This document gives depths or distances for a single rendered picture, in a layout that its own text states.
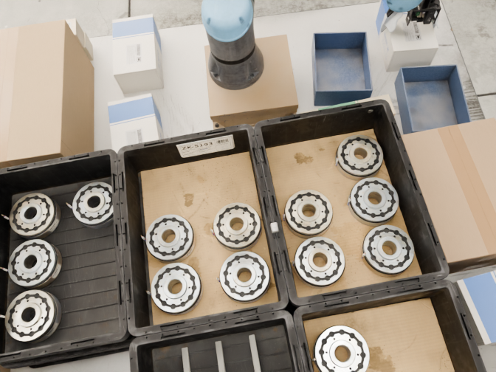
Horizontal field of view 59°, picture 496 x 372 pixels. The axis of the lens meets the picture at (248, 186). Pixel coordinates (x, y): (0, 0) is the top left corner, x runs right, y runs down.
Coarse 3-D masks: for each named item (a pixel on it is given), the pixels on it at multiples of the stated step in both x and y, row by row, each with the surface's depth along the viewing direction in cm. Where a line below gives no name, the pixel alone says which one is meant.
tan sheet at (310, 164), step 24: (312, 144) 104; (336, 144) 104; (288, 168) 102; (312, 168) 102; (336, 168) 101; (384, 168) 101; (288, 192) 100; (336, 192) 99; (336, 216) 97; (288, 240) 95; (336, 240) 95; (360, 240) 94; (360, 264) 92; (312, 288) 91; (336, 288) 91
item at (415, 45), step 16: (384, 0) 125; (384, 16) 125; (384, 32) 126; (400, 32) 120; (416, 32) 120; (432, 32) 120; (384, 48) 127; (400, 48) 118; (416, 48) 118; (432, 48) 118; (400, 64) 124; (416, 64) 124
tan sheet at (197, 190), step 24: (168, 168) 104; (192, 168) 104; (216, 168) 103; (240, 168) 103; (144, 192) 102; (168, 192) 102; (192, 192) 101; (216, 192) 101; (240, 192) 100; (192, 216) 99; (168, 240) 97; (216, 240) 96; (264, 240) 96; (192, 264) 94; (216, 264) 94; (216, 288) 92; (192, 312) 90; (216, 312) 90
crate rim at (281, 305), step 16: (224, 128) 96; (240, 128) 95; (144, 144) 95; (160, 144) 95; (256, 144) 94; (256, 160) 94; (256, 176) 91; (128, 224) 88; (128, 240) 87; (272, 240) 85; (128, 256) 86; (272, 256) 84; (128, 272) 84; (128, 288) 83; (128, 304) 82; (272, 304) 80; (128, 320) 81; (192, 320) 80; (208, 320) 80
